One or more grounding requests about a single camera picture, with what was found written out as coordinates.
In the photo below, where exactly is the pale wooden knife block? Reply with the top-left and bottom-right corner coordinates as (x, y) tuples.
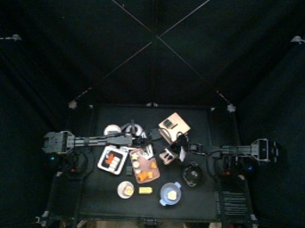
(157, 148), (179, 166)

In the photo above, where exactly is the white segmented toy rice block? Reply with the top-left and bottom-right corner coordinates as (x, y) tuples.
(109, 156), (121, 172)

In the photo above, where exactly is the thin diagonal cord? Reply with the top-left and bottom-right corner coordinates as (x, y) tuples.
(73, 0), (211, 102)
(112, 0), (234, 105)

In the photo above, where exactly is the white ring shaped dish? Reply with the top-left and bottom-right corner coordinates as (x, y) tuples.
(120, 122), (145, 137)

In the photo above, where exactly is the black toy pot with lid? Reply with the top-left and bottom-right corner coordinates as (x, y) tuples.
(180, 161), (203, 188)

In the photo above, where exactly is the wooden toy toaster box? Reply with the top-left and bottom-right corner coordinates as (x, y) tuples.
(157, 111), (191, 141)

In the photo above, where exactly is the white round bowl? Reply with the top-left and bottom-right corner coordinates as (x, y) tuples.
(103, 124), (123, 136)

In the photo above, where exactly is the small white plate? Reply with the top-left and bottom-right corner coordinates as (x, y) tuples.
(115, 180), (136, 200)

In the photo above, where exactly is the blue toy pan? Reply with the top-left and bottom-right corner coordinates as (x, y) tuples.
(157, 181), (183, 207)

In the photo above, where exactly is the white rectangular sushi tray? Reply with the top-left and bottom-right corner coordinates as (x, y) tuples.
(96, 145), (129, 175)

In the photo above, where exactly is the orange toy food piece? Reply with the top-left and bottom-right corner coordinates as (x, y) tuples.
(136, 171), (155, 183)

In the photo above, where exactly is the yellow topped white toy block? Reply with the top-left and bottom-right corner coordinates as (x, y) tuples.
(137, 186), (153, 195)

